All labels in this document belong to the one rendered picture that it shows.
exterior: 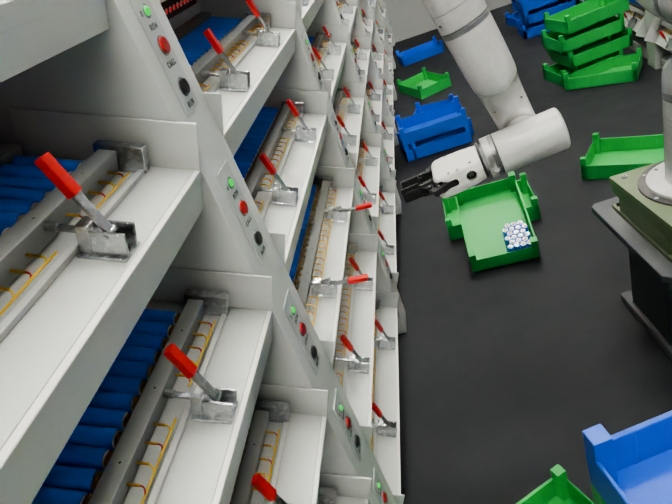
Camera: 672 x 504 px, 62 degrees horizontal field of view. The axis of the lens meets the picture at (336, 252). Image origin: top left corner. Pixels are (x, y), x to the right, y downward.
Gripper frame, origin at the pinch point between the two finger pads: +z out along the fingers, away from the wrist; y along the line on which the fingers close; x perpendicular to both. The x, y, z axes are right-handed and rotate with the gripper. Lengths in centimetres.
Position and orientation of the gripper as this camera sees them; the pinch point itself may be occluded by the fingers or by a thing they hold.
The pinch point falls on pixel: (411, 189)
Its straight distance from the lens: 118.4
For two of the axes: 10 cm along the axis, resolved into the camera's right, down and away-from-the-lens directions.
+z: -8.9, 3.5, 3.1
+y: 0.8, -5.4, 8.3
